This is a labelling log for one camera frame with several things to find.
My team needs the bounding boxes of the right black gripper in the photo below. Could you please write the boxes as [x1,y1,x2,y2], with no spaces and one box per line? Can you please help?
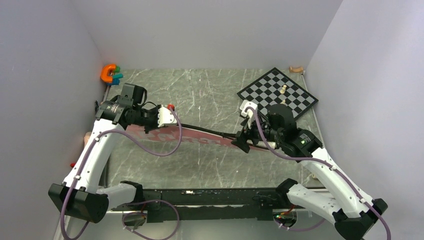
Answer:
[230,112,283,153]

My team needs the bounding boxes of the pink racket bag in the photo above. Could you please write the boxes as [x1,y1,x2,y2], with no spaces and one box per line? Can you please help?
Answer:
[125,123,277,153]

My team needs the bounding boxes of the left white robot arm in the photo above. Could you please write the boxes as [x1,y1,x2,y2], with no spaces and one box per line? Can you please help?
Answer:
[48,83,159,223]

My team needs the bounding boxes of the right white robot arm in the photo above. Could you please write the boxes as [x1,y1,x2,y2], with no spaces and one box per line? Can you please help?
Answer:
[232,100,392,240]

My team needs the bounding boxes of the blue green toy blocks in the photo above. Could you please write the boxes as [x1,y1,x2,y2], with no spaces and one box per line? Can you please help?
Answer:
[106,65,124,86]

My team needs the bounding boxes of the black white chessboard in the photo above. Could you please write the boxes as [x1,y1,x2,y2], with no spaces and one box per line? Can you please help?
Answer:
[237,67,319,120]

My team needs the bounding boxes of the orange C toy block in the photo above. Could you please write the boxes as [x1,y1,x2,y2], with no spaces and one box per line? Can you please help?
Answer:
[100,63,117,84]

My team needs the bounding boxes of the white chess piece upper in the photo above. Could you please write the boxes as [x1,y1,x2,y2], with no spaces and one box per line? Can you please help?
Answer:
[280,84,287,95]

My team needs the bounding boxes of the wooden arch block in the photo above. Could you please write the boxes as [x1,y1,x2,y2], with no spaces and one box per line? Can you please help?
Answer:
[289,66,304,74]

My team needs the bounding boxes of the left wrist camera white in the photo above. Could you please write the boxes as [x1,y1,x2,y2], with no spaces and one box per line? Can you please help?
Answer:
[157,104,178,128]

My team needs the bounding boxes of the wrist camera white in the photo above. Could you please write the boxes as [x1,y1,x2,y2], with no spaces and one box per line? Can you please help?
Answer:
[239,99,258,129]
[157,104,178,128]

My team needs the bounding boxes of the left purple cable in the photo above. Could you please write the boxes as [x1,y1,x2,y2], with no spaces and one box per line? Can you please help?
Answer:
[59,107,183,240]

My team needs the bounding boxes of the purple cable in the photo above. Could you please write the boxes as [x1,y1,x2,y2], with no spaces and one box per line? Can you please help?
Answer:
[59,107,183,240]
[246,106,392,240]

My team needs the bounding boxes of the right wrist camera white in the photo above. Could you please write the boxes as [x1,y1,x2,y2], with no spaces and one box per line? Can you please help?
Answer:
[239,99,258,129]

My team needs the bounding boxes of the beige handle tool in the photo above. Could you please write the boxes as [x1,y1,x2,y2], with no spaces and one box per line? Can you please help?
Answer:
[83,131,92,146]

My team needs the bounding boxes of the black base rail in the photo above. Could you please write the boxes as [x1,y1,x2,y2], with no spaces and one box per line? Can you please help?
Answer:
[113,187,300,223]

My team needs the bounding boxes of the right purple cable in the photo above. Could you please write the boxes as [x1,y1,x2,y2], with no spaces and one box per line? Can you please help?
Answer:
[246,106,392,240]

